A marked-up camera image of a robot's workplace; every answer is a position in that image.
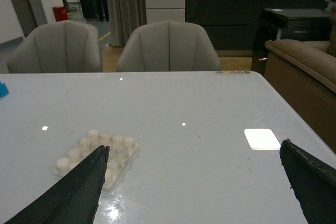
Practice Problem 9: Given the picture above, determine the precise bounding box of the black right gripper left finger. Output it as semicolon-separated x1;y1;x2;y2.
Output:
6;145;109;223

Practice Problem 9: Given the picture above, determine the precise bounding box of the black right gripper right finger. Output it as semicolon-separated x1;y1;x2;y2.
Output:
279;139;335;223

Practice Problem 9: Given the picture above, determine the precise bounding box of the white studded base plate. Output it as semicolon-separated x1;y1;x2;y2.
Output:
54;129;139;191

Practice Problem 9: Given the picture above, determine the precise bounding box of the blue toy block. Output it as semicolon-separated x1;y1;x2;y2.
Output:
0;82;9;97

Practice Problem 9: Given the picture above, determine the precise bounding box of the beige sofa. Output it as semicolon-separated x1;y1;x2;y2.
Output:
264;7;335;151

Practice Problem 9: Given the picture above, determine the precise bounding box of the coloured sticker strip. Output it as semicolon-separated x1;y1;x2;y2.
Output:
216;70;251;74

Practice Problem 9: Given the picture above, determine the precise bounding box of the left grey armchair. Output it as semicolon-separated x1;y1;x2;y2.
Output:
7;20;102;73

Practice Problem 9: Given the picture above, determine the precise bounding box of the grey armchair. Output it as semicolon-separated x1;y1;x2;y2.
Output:
116;20;221;72
7;20;102;73

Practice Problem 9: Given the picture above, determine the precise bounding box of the black glossy appliance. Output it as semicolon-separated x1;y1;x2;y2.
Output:
251;8;331;74

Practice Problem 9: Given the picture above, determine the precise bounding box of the right grey armchair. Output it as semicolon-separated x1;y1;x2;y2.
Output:
116;20;221;72

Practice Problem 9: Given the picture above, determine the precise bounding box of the dark kitchen counter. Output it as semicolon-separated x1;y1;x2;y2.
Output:
186;0;326;51

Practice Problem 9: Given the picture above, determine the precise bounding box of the red bin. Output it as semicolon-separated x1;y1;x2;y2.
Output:
52;6;69;22

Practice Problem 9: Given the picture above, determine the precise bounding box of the grey curtain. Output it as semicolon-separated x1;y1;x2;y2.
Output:
108;0;147;47

